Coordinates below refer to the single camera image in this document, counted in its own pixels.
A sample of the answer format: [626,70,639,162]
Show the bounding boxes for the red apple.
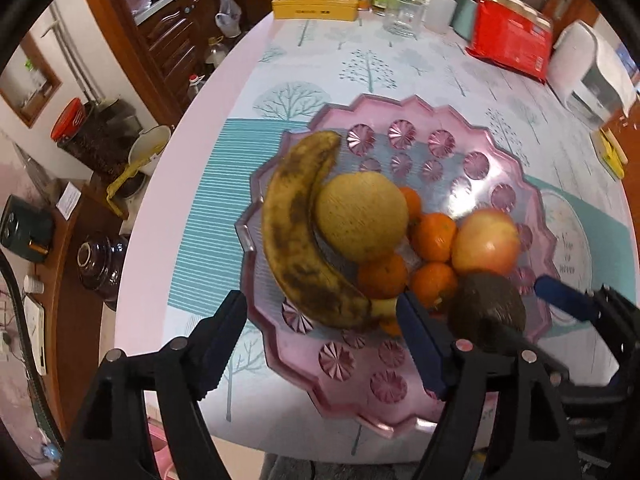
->
[451,208,522,277]

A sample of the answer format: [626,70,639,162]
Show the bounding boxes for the wooden kitchen cabinet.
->
[135,0,281,111]

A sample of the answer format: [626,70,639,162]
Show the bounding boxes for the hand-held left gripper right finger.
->
[396,291,581,480]

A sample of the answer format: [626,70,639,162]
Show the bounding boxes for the pink glass fruit bowl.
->
[235,94,557,440]

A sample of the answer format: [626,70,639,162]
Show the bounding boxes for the spotted ripe banana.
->
[261,130,401,332]

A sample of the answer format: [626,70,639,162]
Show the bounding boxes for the wooden wall frame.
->
[0,35,63,128]

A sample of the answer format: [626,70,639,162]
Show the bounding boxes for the white towel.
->
[575,22,640,116]

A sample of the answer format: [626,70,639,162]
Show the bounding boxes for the clear plastic bag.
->
[215,0,243,38]

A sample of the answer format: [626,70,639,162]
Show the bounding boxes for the dark green device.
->
[0,195,55,262]

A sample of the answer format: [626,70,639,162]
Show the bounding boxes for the clear drinking glass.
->
[382,0,425,38]

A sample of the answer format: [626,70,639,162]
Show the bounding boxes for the white pot with yellow ladle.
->
[106,125,173,218]

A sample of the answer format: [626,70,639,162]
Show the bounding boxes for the dark avocado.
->
[447,272,527,351]

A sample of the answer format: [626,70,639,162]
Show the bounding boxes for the yellow tin box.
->
[271,0,359,22]

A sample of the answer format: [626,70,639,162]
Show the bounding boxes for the white leaf-print plate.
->
[542,190,593,331]

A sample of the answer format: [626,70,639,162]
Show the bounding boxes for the red paper cup package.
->
[465,0,553,85]

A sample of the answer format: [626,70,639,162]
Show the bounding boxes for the white squeeze bottle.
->
[425,0,457,35]

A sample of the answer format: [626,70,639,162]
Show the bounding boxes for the white countertop appliance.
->
[549,20,640,131]

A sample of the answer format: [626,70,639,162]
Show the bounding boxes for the brown ceramic pot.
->
[76,232,131,303]

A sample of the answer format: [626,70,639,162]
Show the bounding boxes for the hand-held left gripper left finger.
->
[59,290,248,480]

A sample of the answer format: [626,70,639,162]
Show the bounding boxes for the yellow pear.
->
[315,171,410,263]

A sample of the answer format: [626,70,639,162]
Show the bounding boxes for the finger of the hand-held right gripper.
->
[534,276,640,361]
[482,317,571,386]

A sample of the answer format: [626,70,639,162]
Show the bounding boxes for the red lid storage jar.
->
[50,97,131,176]

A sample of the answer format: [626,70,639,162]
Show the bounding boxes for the small orange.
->
[397,186,423,223]
[377,310,406,337]
[356,254,409,300]
[410,261,460,311]
[410,212,458,263]

